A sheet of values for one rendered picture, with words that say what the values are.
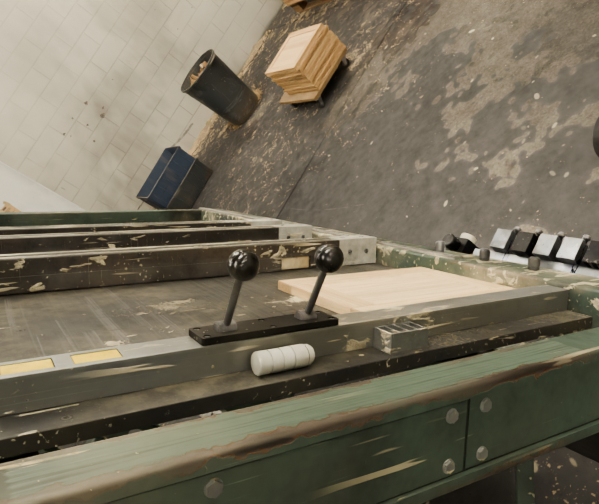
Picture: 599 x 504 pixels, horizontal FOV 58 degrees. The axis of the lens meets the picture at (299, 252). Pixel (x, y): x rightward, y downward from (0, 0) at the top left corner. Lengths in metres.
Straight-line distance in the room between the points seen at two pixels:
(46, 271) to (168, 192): 4.30
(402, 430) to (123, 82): 6.06
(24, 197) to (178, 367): 4.27
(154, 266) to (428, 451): 0.81
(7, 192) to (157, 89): 2.35
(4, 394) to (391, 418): 0.38
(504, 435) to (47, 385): 0.48
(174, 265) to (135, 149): 5.22
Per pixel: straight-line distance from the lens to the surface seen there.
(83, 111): 6.32
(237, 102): 5.62
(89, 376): 0.64
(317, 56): 4.45
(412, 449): 0.54
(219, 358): 0.68
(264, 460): 0.45
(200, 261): 1.25
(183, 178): 5.49
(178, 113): 6.56
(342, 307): 0.96
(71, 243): 1.51
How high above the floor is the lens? 1.82
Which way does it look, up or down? 31 degrees down
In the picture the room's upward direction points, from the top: 56 degrees counter-clockwise
